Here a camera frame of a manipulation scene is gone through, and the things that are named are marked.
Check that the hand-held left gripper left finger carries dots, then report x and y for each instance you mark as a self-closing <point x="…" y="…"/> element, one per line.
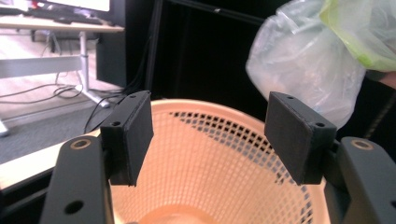
<point x="137" y="140"/>

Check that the peach mesh plastic wastebasket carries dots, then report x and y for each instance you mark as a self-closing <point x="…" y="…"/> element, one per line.
<point x="211" y="161"/>

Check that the white desk frame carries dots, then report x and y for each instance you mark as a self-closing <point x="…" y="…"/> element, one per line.
<point x="37" y="65"/>

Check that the translucent plastic trash bag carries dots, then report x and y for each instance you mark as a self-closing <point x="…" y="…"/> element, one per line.
<point x="305" y="62"/>

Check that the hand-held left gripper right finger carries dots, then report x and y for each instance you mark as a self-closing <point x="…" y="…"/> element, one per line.
<point x="289" y="140"/>

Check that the computer monitor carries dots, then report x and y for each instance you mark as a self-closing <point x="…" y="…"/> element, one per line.
<point x="90" y="9"/>

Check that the black keyboard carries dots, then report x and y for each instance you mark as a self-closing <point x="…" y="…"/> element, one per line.
<point x="62" y="15"/>

